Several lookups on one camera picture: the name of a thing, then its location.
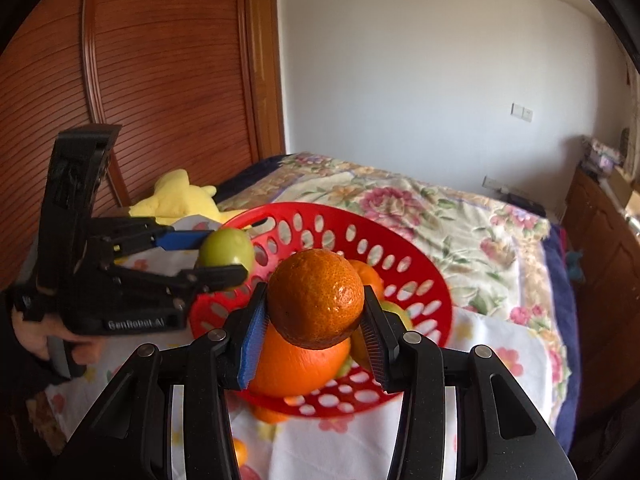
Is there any yellow-green pear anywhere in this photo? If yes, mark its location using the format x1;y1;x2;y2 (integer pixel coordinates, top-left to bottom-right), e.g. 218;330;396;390
350;300;413;373

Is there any large orange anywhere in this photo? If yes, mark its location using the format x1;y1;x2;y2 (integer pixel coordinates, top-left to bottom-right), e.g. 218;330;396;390
247;324;350;398
250;405;288;425

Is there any mandarin orange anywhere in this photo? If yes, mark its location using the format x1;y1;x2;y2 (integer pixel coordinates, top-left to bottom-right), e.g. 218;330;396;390
349;260;385;301
267;248;364;350

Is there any mandarin orange front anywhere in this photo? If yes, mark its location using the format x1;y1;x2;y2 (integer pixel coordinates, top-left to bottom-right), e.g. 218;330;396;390
267;248;364;350

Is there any small kumquat orange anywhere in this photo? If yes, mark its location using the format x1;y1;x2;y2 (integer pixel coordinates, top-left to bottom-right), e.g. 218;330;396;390
233;438;248;467

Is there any person's left hand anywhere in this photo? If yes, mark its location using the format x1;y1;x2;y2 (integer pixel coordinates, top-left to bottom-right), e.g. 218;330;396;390
10;309;106;366

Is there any yellow plush toy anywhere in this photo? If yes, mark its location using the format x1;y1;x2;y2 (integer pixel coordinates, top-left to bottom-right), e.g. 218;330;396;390
128;169;244;226

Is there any red perforated plastic basket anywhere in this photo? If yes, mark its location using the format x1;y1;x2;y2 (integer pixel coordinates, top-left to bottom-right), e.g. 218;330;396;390
190;203;452;418

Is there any white fruit-print tablecloth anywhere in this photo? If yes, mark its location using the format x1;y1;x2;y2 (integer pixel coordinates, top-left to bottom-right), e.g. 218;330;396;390
44;221;570;479

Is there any floral bed quilt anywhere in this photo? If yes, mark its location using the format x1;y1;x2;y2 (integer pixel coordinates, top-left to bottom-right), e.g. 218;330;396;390
215;153;580;448

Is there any wooden louvered wardrobe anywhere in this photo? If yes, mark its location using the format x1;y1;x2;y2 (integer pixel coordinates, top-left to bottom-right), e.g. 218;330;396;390
1;0;272;284

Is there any wooden sideboard cabinet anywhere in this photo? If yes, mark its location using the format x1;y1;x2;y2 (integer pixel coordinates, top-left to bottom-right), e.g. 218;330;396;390
562;168;639;420

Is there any stack of items on sideboard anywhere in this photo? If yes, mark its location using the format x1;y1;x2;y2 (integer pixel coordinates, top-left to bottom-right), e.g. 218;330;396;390
582;136;623;176

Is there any cardboard box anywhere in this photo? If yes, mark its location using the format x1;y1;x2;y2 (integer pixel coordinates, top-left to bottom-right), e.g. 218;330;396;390
608;166;640;214

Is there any wall power socket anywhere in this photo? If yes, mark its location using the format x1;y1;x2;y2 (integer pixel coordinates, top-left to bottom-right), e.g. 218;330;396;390
482;176;510;194

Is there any white wall switch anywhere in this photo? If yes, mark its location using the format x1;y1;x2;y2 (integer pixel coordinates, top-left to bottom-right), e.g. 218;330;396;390
511;103;534;122

